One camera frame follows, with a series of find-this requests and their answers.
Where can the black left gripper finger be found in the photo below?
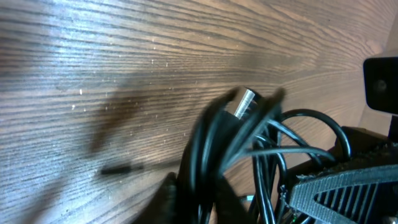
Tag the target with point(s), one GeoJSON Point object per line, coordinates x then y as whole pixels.
{"type": "Point", "coordinates": [171, 204]}

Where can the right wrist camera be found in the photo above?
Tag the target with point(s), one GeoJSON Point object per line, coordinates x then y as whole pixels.
{"type": "Point", "coordinates": [380, 81]}

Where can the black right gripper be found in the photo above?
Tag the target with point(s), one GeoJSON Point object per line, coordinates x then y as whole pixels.
{"type": "Point", "coordinates": [349, 191]}

